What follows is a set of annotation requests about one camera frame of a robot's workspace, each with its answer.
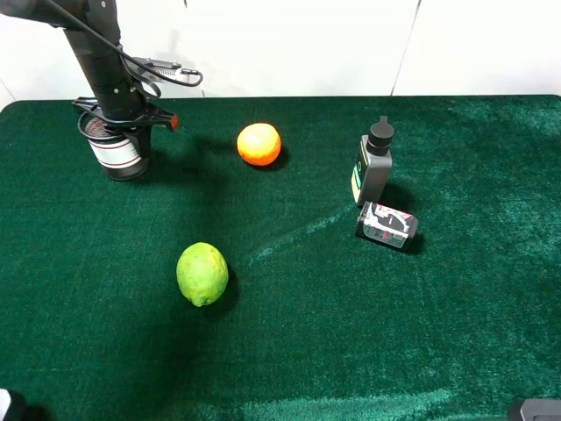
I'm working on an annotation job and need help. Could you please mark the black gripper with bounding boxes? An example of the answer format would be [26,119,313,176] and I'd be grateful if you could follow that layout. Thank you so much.
[72,97,179,169]

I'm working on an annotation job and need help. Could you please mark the black mesh pen cup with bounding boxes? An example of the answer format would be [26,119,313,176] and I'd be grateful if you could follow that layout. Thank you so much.
[78,113,148,181]

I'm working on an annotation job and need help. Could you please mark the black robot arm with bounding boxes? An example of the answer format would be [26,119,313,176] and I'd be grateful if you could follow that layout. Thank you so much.
[1,1,179,181]

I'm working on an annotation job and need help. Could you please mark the orange mandarin fruit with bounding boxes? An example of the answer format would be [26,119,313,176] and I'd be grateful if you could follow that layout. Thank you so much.
[237,123,281,167]

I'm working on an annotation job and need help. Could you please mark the green lime fruit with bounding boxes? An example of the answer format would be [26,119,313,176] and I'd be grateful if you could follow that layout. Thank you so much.
[176,242,229,307]

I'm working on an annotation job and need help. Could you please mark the green felt table cloth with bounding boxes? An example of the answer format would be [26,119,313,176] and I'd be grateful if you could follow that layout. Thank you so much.
[1,95,560,420]

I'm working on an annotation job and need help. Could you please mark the grey bottle with black cap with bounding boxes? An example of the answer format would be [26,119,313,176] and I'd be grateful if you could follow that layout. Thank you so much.
[351,116,394,207]

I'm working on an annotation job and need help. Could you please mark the small black patterned box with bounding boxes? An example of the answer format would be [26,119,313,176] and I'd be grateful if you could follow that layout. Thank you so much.
[355,201,418,252]

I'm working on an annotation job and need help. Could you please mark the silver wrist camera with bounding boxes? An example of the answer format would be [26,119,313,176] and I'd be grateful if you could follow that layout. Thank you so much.
[128,57,201,84]

